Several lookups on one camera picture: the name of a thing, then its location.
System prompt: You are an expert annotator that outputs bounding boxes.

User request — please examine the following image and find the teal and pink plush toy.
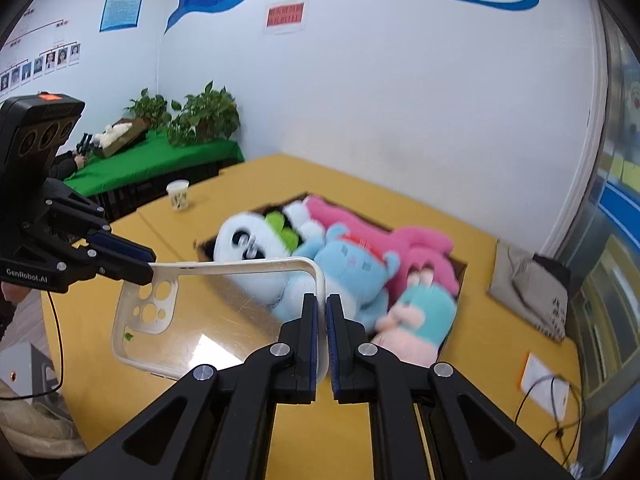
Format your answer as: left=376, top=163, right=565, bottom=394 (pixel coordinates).
left=372, top=266, right=458, bottom=367

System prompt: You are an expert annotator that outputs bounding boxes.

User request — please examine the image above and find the clear white phone case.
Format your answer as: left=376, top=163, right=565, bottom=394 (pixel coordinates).
left=112, top=258, right=326, bottom=380

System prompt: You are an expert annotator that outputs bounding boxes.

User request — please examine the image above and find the panda plush toy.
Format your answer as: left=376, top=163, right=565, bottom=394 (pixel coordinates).
left=203, top=200, right=326, bottom=310

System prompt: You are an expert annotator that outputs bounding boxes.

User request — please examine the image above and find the light blue plush toy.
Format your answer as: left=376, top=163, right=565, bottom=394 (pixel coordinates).
left=293, top=223, right=400, bottom=334

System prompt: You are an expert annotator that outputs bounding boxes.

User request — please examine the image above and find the person's left hand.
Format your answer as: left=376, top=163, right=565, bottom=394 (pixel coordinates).
left=1, top=283, right=32, bottom=304

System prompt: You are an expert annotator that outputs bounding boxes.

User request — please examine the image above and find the paper cup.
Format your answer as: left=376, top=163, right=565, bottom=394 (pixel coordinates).
left=166, top=180, right=190, bottom=211

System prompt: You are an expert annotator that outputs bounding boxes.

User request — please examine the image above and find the person in black clothes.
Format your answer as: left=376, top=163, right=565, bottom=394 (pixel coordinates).
left=49, top=133, right=92, bottom=181

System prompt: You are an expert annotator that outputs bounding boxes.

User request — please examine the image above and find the green covered table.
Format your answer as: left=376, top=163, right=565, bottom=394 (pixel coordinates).
left=65, top=132, right=244, bottom=196

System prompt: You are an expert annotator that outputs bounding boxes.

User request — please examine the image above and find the box with white plush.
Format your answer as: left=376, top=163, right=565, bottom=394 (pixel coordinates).
left=92, top=118, right=149, bottom=158

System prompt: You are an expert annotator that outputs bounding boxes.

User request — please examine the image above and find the white paper card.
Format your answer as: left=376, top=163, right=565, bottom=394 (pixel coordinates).
left=520, top=352, right=570, bottom=422

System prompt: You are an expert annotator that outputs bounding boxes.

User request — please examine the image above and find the cardboard box tray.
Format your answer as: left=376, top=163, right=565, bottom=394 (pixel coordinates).
left=196, top=195, right=460, bottom=367

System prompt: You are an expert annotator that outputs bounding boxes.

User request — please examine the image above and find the potted green plant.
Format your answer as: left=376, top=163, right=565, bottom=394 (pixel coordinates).
left=125, top=88, right=171, bottom=129
left=167, top=81, right=241, bottom=146

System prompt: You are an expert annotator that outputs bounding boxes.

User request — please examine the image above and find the grey cloth bag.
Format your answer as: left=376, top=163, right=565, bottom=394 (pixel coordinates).
left=487, top=240, right=568, bottom=342

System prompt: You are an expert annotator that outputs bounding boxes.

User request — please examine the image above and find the beige jacket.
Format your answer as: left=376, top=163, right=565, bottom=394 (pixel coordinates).
left=1, top=393, right=88, bottom=460

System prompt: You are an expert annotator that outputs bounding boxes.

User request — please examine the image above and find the black cable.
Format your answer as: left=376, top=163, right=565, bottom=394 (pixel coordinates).
left=513, top=372, right=586, bottom=468

